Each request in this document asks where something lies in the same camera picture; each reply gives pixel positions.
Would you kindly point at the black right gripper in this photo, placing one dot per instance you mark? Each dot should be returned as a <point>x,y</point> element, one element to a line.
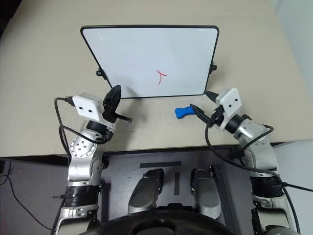
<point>218,115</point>

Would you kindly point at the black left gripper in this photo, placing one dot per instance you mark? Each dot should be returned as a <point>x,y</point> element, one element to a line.
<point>108,111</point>

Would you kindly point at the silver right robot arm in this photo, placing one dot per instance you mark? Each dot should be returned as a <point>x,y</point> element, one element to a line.
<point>259,149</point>

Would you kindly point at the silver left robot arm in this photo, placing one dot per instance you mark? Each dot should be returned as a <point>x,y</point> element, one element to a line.
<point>82,156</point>

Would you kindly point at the blue bone-shaped eraser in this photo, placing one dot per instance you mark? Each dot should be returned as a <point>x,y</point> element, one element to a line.
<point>182,111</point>

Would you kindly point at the black whiteboard stand knob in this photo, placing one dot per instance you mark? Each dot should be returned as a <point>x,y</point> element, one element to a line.
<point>99,73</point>
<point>213,67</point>

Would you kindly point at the black base platform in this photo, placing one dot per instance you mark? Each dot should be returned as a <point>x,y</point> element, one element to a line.
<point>122,176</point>

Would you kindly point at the long grey tape strip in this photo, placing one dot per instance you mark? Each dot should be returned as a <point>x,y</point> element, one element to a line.
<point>160,164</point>

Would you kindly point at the short grey tape strip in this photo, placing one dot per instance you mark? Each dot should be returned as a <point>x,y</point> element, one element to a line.
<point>177,183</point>

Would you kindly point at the silver left robot foot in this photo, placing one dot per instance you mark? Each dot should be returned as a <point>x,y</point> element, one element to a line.
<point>145,193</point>

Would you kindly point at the silver robot foot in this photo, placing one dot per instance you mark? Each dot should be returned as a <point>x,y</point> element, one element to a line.
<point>145,193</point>
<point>206,195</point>

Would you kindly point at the silver right robot foot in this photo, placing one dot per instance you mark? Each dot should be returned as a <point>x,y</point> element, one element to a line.
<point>206,195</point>

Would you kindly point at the black rounded robot body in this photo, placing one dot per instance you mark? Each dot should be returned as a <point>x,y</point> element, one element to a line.
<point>161,222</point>

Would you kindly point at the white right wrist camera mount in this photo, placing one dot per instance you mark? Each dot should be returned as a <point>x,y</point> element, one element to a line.
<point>231,102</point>

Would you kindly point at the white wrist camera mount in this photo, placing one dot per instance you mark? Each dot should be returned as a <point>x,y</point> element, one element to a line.
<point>86,105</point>
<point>231,102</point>

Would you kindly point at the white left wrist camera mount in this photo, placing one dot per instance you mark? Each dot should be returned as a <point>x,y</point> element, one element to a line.
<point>86,105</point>

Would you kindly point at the white whiteboard with black frame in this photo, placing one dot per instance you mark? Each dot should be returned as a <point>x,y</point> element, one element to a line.
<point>146,54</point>

